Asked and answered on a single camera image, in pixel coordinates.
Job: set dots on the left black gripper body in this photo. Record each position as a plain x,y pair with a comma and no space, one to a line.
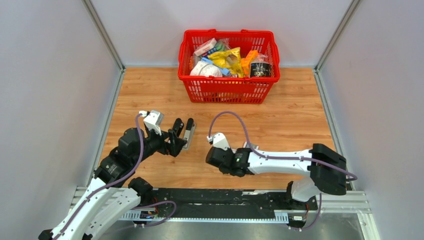
160,145

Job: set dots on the grey and black stapler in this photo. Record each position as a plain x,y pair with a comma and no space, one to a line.
189,133

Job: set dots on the grey staple strip box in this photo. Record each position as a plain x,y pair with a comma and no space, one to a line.
250,145

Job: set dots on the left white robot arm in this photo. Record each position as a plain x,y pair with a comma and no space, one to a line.
112,191

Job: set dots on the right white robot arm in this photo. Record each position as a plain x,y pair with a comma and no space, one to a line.
323,169

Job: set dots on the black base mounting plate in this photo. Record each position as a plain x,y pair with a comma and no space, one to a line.
223,203

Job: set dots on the red plastic shopping basket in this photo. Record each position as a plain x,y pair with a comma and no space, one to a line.
245,90

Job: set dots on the white round package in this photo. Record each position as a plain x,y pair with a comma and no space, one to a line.
205,69

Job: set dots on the yellow snack bag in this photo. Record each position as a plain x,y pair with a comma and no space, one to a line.
230,59

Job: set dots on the white pink box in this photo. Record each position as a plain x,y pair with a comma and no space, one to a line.
206,48

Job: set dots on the orange package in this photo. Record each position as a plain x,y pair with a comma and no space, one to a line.
246,62

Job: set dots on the black can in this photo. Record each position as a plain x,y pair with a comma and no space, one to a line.
260,69

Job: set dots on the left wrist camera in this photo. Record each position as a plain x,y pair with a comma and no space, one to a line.
152,120

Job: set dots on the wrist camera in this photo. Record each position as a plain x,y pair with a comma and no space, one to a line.
219,140
152,120

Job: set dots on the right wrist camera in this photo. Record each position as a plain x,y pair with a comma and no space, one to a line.
219,140

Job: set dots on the aluminium frame rail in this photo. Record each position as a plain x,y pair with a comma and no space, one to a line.
351,203

